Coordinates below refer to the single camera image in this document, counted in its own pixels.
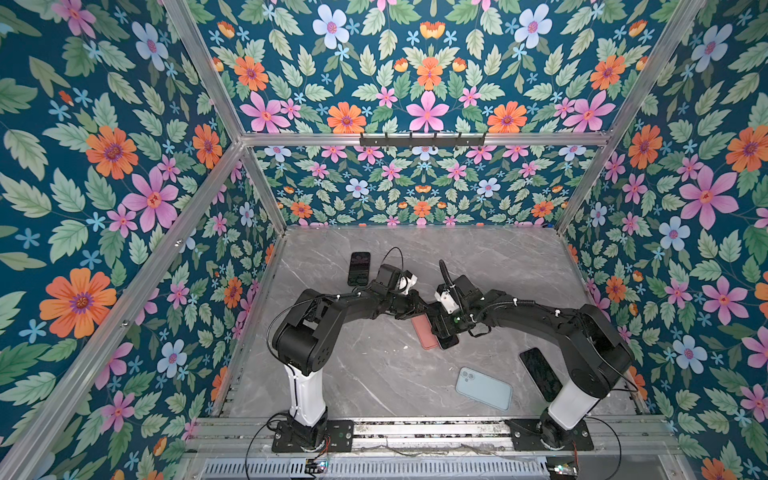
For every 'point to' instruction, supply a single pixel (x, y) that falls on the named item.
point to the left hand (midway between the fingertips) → (434, 304)
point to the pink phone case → (424, 332)
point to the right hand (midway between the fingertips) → (440, 325)
